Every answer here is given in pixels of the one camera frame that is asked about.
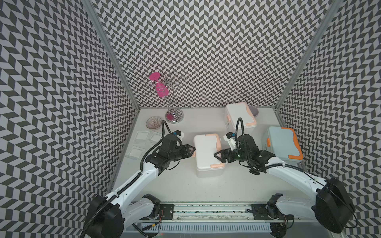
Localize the white first aid box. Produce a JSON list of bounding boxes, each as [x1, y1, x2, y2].
[[224, 102, 257, 134], [193, 133, 226, 178]]

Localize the blue first aid kit box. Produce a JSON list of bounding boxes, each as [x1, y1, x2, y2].
[[262, 126, 304, 166]]

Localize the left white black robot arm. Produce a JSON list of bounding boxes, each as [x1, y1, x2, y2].
[[80, 121, 195, 238]]

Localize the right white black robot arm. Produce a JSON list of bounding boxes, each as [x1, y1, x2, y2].
[[214, 129, 357, 234]]

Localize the small clear glass bowl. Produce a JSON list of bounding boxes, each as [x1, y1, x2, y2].
[[145, 116, 162, 131]]

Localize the small grey round bowl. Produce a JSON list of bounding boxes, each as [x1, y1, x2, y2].
[[249, 106, 259, 118]]

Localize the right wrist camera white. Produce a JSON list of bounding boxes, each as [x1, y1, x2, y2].
[[223, 132, 237, 151]]

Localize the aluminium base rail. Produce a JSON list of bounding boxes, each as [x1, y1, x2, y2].
[[130, 202, 337, 224]]

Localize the silver wire stand pink ornaments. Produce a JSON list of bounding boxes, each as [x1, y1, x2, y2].
[[149, 72, 184, 124]]

